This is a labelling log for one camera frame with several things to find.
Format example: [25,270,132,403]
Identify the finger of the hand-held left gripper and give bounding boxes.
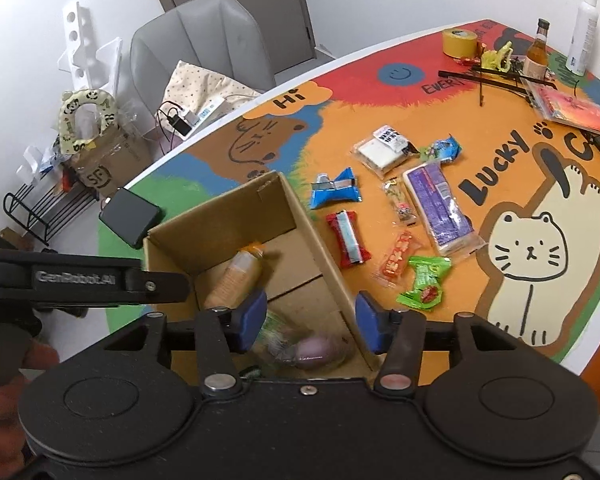
[122,267,191,307]

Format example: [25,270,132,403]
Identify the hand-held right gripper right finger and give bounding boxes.
[355,290,518,393]

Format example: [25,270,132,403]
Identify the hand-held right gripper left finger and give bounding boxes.
[102,290,268,393]

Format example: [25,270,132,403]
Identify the white snack packet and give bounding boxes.
[351,126,418,179]

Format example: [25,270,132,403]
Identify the blue green candy packet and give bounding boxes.
[420,135,463,163]

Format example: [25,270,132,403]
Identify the person's left hand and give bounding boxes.
[0,341,61,480]

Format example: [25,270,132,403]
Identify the green crinkled snack packet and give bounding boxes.
[257,310,293,356]

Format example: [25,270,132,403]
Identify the orange drink bottle in box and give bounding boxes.
[203,242,267,311]

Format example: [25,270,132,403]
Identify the purple oval snack packet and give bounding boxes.
[275,336,351,367]

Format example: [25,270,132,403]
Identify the orange red snack packet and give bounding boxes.
[371,232,423,288]

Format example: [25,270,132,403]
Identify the green red snack packet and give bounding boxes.
[396,255,453,309]

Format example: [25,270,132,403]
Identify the black power bank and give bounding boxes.
[98,187,162,248]

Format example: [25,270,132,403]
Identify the clear nut snack packet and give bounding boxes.
[384,177,420,226]

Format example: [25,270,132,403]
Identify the taped brown cardboard box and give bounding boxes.
[72,125,153,198]

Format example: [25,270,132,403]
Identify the blue snack packet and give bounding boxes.
[310,166,360,209]

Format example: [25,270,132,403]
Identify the long purple snack packet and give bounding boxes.
[402,161,487,257]

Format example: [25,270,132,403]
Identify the panda print neck pillow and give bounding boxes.
[56,87,117,156]

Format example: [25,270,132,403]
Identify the white power strip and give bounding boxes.
[192,97,226,126]

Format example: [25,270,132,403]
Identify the dotted cream cushion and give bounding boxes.
[161,60,261,116]

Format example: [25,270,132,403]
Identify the grey chair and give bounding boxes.
[130,0,277,111]

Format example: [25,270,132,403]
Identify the yellow tape roll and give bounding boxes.
[441,27,478,58]

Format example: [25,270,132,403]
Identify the yellow plastic bag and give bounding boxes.
[481,42,515,72]

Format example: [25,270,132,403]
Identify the clear bag with red booklet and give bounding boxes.
[522,77,600,137]

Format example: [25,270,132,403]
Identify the amber glass bottle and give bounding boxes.
[522,18,552,81]

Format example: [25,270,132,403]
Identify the white plastic bottle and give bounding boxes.
[565,0,600,77]

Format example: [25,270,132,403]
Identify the black wire rack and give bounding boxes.
[2,180,98,246]

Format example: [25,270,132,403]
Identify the white wall rack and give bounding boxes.
[60,2,123,106]

